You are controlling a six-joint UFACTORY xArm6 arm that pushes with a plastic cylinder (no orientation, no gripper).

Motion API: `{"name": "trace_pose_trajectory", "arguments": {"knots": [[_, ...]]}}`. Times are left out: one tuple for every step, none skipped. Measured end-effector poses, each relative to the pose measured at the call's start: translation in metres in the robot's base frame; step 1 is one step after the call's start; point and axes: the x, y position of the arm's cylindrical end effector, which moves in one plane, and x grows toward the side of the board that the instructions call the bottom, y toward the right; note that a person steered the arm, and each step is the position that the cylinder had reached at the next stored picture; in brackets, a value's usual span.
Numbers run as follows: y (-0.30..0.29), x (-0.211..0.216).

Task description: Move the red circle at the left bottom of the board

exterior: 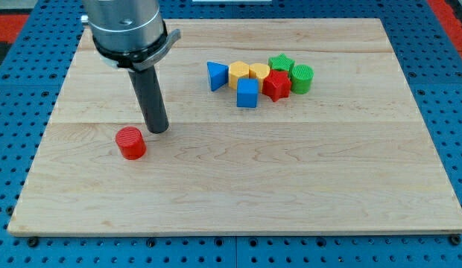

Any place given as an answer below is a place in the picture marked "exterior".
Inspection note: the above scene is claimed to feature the light wooden board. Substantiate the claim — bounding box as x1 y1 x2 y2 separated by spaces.
8 19 462 237

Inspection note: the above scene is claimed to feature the blue cube block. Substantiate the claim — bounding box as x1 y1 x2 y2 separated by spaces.
236 78 259 108

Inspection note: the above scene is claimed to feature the green star block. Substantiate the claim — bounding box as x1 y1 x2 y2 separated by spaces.
268 54 295 75

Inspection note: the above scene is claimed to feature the red star block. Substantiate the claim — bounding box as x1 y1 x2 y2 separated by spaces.
262 69 292 102

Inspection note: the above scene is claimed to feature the red cylinder block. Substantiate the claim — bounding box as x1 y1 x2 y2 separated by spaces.
115 127 147 160

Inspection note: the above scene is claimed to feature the yellow heart block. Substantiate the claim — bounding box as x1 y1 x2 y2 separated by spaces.
249 63 270 93

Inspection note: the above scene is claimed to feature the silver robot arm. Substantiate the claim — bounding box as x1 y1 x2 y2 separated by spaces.
81 0 181 71

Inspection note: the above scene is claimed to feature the yellow hexagon block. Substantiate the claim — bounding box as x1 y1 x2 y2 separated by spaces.
228 61 250 89

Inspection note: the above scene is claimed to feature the blue triangle block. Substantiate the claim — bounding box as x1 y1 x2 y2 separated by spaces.
206 61 229 92

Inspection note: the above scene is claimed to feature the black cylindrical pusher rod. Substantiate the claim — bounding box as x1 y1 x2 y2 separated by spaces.
129 66 169 133

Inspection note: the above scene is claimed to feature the green cylinder block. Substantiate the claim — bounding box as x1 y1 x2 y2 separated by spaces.
290 65 314 95

